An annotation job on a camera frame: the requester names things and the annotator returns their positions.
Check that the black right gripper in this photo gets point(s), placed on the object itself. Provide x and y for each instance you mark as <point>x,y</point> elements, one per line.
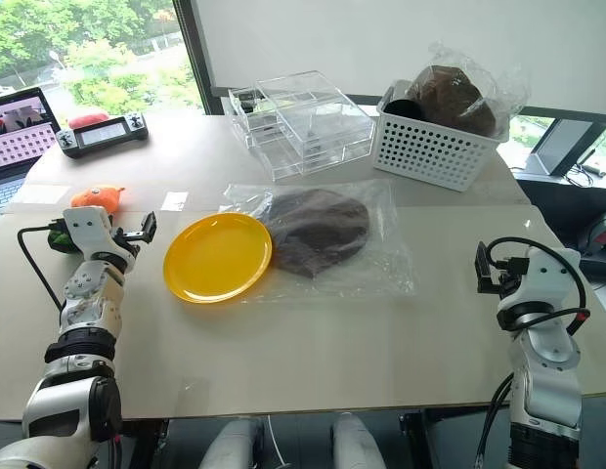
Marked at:
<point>510,278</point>

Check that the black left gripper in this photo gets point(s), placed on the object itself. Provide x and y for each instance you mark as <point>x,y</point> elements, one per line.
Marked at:
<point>126,240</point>

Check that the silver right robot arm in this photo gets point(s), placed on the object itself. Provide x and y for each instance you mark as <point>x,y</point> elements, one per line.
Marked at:
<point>547,361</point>

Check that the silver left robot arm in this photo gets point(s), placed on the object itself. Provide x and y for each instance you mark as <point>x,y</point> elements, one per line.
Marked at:
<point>90,312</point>

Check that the brown cloth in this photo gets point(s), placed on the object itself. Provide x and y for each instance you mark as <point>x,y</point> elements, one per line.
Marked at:
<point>454,100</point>

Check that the white paper label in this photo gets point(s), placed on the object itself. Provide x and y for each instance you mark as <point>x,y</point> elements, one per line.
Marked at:
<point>176,201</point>

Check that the orange plush toy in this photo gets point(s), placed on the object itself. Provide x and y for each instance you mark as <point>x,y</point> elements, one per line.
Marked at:
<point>95,197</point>

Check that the yellow plastic plate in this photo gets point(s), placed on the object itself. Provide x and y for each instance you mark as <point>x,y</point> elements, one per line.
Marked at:
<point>217,256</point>

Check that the green plush toy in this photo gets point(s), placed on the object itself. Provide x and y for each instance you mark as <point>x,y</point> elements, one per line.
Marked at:
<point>61,240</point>

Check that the clear flat plastic bag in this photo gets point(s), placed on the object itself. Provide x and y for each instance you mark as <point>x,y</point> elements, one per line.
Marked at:
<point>386,254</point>

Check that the black handheld controller with screen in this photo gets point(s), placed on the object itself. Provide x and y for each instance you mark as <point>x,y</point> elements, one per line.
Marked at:
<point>102,134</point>

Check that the red and grey power tool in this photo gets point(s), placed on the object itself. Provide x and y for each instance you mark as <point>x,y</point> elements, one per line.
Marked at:
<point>598,234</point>

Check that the white perforated plastic basket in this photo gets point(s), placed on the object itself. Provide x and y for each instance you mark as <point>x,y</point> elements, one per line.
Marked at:
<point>430,151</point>

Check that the grey tablet monitor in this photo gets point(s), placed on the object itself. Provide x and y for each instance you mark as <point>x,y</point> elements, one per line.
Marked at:
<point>562,146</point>

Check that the open laptop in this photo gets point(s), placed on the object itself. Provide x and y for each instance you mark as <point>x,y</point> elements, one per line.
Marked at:
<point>17,141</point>

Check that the black cylindrical cup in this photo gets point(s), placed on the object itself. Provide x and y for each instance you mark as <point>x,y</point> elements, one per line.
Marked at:
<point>403,107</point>

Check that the clear acrylic drawer box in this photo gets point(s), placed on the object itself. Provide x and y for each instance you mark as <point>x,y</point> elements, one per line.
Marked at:
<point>303,122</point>

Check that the clear crumpled plastic bag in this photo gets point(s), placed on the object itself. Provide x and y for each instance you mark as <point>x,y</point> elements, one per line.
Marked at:
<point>508,88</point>

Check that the light grey rounded leg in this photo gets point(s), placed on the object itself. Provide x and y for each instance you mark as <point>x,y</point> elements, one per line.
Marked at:
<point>357,442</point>
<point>234,444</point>

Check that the white board panel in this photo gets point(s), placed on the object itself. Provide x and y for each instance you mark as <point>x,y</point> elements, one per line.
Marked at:
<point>381,34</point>

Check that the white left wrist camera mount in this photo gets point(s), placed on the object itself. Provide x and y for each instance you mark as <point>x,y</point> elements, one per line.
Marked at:
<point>88,229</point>

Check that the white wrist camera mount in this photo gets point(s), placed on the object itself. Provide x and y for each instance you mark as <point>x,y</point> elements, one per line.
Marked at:
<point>547,278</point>
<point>88,229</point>

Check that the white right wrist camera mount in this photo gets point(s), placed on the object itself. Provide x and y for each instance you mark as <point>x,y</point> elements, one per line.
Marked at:
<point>547,278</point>

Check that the black window frame post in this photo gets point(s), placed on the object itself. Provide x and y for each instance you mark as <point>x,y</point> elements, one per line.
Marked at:
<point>190,54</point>

